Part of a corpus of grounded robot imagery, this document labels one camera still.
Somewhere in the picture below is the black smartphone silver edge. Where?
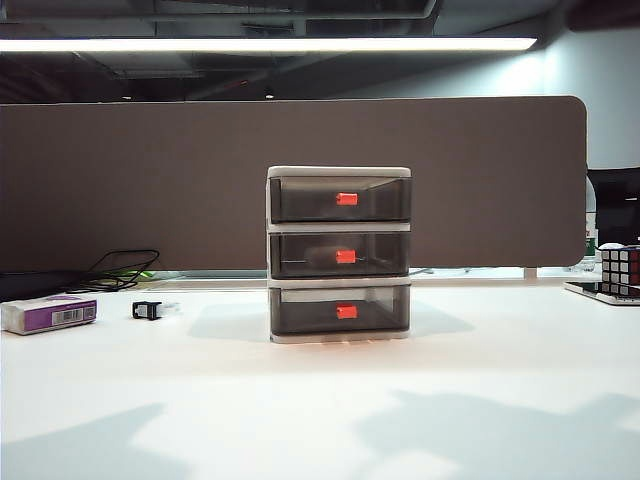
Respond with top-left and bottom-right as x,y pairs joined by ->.
563,279 -> 640,306

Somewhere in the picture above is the purple white eraser box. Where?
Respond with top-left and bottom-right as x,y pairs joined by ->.
0,293 -> 99,336

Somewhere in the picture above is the brown desk partition panel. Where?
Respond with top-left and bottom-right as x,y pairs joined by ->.
0,95 -> 587,274

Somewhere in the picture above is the smoky transparent drawer red handle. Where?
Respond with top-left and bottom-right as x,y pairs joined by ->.
269,175 -> 412,225
269,230 -> 412,280
269,285 -> 412,335

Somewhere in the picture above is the white plastic drawer cabinet frame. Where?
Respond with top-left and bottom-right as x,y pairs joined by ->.
266,165 -> 414,345

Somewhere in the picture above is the Rubik's cube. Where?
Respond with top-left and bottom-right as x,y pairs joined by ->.
599,243 -> 640,287

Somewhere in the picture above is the water bottle green label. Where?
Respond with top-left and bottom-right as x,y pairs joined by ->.
583,177 -> 599,261

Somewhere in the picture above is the black flat pad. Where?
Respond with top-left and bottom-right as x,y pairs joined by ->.
0,269 -> 86,303

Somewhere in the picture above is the black cable bundle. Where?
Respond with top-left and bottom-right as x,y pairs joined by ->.
67,248 -> 161,294

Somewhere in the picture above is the black binder clip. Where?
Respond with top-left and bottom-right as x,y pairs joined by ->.
132,299 -> 181,321

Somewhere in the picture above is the black monitor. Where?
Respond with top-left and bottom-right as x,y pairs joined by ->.
585,168 -> 640,246

